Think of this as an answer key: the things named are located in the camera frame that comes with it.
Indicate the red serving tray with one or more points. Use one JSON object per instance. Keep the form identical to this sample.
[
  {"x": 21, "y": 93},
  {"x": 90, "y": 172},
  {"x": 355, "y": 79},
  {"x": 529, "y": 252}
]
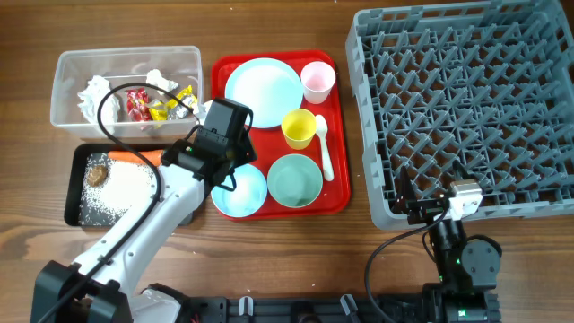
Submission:
[{"x": 270, "y": 144}]

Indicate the white rice pile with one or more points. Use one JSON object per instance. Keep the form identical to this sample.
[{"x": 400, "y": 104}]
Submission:
[{"x": 124, "y": 186}]

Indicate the black rectangular tray bin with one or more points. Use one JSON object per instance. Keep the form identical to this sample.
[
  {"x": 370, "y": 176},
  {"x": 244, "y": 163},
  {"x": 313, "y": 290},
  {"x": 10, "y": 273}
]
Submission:
[{"x": 72, "y": 203}]

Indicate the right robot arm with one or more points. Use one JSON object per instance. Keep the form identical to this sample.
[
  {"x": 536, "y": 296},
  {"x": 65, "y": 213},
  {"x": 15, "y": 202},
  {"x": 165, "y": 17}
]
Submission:
[{"x": 467, "y": 265}]

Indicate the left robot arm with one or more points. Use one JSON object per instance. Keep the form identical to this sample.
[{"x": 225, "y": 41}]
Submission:
[{"x": 100, "y": 284}]

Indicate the orange carrot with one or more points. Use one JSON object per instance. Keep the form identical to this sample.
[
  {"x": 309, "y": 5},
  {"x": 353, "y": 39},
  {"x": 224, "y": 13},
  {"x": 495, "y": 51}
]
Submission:
[{"x": 124, "y": 156}]

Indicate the yellow snack wrapper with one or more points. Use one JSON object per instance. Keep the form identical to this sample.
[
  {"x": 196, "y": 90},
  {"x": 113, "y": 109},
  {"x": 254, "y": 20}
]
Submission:
[{"x": 172, "y": 110}]

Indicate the light blue bowl with rice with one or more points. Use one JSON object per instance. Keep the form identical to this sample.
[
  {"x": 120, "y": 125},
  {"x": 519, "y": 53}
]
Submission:
[{"x": 248, "y": 197}]

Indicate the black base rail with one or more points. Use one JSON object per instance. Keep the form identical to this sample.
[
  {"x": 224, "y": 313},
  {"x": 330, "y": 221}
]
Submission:
[{"x": 291, "y": 309}]

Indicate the large white tissue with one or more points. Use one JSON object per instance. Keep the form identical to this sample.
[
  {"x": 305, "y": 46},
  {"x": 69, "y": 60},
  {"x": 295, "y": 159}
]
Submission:
[{"x": 91, "y": 97}]

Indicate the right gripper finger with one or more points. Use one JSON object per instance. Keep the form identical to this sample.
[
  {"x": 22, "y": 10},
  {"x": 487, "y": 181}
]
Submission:
[
  {"x": 460, "y": 174},
  {"x": 406, "y": 197}
]

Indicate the white plastic spoon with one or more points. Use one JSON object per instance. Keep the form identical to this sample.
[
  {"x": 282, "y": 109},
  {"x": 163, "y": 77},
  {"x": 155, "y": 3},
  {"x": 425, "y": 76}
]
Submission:
[{"x": 321, "y": 132}]

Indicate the brown food piece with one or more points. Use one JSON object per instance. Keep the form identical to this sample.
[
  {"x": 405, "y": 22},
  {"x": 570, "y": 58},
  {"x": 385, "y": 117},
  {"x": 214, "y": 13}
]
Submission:
[{"x": 97, "y": 175}]

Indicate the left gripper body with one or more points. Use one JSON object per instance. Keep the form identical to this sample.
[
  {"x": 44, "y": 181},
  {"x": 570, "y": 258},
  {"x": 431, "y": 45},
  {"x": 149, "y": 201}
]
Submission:
[{"x": 233, "y": 167}]

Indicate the light blue plate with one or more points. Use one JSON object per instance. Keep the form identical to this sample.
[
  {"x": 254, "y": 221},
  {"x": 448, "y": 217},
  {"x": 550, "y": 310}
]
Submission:
[{"x": 269, "y": 87}]

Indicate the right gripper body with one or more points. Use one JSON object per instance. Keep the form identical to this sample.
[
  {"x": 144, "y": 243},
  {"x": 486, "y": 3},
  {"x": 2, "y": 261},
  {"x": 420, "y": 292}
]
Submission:
[{"x": 425, "y": 212}]

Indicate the yellow plastic cup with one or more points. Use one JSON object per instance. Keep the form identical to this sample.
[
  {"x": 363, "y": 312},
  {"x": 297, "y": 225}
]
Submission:
[{"x": 298, "y": 127}]

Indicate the gray dishwasher rack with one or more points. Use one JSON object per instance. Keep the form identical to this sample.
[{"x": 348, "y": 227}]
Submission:
[{"x": 486, "y": 84}]

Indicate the clear plastic storage bin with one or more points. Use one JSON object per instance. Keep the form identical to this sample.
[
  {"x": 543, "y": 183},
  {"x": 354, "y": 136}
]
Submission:
[{"x": 180, "y": 64}]

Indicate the small white tissue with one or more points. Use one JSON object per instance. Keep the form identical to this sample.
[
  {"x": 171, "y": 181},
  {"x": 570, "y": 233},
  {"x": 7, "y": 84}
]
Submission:
[{"x": 154, "y": 77}]

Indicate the pink white cup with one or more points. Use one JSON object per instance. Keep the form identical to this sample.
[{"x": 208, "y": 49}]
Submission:
[{"x": 318, "y": 79}]

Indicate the red strawberry candy wrapper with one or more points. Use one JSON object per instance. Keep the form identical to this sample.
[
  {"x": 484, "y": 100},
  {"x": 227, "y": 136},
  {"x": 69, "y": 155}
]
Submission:
[{"x": 136, "y": 106}]

